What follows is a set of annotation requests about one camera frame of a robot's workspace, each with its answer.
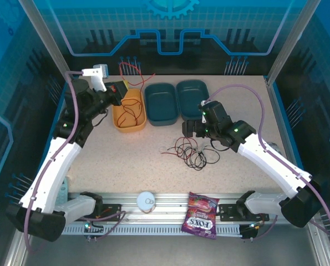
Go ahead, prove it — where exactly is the teal plastic bin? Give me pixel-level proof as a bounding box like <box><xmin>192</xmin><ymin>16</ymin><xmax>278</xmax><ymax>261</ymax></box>
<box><xmin>144</xmin><ymin>83</ymin><xmax>180</xmax><ymax>127</ymax></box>
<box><xmin>175</xmin><ymin>79</ymin><xmax>210</xmax><ymax>119</ymax></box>

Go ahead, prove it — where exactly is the orange plastic bin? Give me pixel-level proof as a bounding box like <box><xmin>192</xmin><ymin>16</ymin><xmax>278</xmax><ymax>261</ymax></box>
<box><xmin>111</xmin><ymin>88</ymin><xmax>148</xmax><ymax>134</ymax></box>

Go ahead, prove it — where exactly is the round white tin lid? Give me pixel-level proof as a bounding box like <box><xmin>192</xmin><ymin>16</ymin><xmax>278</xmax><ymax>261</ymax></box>
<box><xmin>136</xmin><ymin>191</ymin><xmax>156</xmax><ymax>213</ymax></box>

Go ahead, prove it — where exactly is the pale teal patterned object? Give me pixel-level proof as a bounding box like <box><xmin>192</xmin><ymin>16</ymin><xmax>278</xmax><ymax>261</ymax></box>
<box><xmin>56</xmin><ymin>177</ymin><xmax>70</xmax><ymax>206</ymax></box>

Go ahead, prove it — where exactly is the purple Fox's candy bag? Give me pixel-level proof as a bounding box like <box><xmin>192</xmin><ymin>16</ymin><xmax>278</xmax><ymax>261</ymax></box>
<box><xmin>180</xmin><ymin>191</ymin><xmax>220</xmax><ymax>241</ymax></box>

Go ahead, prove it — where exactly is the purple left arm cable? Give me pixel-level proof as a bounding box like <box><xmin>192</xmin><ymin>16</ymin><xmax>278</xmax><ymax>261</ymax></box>
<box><xmin>24</xmin><ymin>70</ymin><xmax>85</xmax><ymax>254</ymax></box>

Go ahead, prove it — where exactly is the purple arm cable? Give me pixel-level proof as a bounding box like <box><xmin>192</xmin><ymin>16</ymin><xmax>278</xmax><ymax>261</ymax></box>
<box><xmin>24</xmin><ymin>70</ymin><xmax>85</xmax><ymax>254</ymax></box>
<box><xmin>205</xmin><ymin>84</ymin><xmax>330</xmax><ymax>239</ymax></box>

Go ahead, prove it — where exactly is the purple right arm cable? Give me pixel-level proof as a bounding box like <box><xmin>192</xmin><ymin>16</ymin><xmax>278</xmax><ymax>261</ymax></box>
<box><xmin>205</xmin><ymin>84</ymin><xmax>330</xmax><ymax>239</ymax></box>

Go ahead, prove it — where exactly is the metal frame post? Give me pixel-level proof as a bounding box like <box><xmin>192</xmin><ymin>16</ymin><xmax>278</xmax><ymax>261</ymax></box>
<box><xmin>266</xmin><ymin>0</ymin><xmax>318</xmax><ymax>86</ymax></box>
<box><xmin>17</xmin><ymin>0</ymin><xmax>73</xmax><ymax>83</ymax></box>

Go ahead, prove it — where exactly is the aluminium mounting rail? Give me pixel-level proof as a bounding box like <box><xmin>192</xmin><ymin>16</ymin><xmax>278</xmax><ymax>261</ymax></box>
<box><xmin>66</xmin><ymin>191</ymin><xmax>265</xmax><ymax>226</ymax></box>

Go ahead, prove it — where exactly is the white slotted cable duct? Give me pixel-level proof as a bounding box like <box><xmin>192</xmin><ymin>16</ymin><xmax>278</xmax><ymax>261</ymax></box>
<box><xmin>61</xmin><ymin>223</ymin><xmax>245</xmax><ymax>237</ymax></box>

